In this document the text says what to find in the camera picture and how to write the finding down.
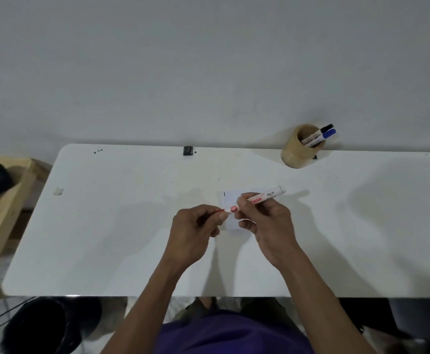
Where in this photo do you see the white marker with blue cap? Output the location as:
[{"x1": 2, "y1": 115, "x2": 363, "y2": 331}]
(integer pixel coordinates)
[{"x1": 306, "y1": 129, "x2": 336, "y2": 148}]

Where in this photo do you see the person's right hand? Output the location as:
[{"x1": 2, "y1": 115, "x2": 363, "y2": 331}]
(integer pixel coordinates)
[{"x1": 234, "y1": 192, "x2": 301, "y2": 271}]

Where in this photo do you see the person's left hand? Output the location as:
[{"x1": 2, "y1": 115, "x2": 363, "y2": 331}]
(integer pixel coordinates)
[{"x1": 161, "y1": 204, "x2": 229, "y2": 272}]

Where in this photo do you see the wooden pen holder cup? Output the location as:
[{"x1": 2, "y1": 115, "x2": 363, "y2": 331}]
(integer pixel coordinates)
[{"x1": 280, "y1": 124, "x2": 326, "y2": 169}]

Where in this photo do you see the white paper sheet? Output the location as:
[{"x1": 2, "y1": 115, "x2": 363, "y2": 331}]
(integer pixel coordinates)
[{"x1": 220, "y1": 188, "x2": 265, "y2": 231}]

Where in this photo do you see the white marker with black cap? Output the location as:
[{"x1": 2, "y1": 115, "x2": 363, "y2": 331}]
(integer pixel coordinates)
[{"x1": 301, "y1": 124, "x2": 334, "y2": 145}]

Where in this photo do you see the purple shirt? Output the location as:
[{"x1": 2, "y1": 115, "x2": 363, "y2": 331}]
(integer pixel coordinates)
[{"x1": 152, "y1": 310, "x2": 315, "y2": 354}]

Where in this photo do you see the wooden bench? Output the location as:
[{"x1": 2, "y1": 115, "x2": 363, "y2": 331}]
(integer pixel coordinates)
[{"x1": 0, "y1": 157, "x2": 39, "y2": 288}]

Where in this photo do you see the white table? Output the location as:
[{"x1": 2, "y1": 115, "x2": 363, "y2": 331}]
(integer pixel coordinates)
[{"x1": 1, "y1": 144, "x2": 430, "y2": 299}]

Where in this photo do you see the white marker with red print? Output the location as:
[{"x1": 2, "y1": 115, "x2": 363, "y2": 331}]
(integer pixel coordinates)
[{"x1": 225, "y1": 186, "x2": 287, "y2": 215}]

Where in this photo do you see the person's right forearm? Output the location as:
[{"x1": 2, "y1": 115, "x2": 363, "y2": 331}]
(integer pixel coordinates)
[{"x1": 274, "y1": 245, "x2": 377, "y2": 354}]

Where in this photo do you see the person's left forearm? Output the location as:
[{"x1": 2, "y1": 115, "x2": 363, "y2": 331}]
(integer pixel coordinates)
[{"x1": 101, "y1": 254, "x2": 197, "y2": 354}]

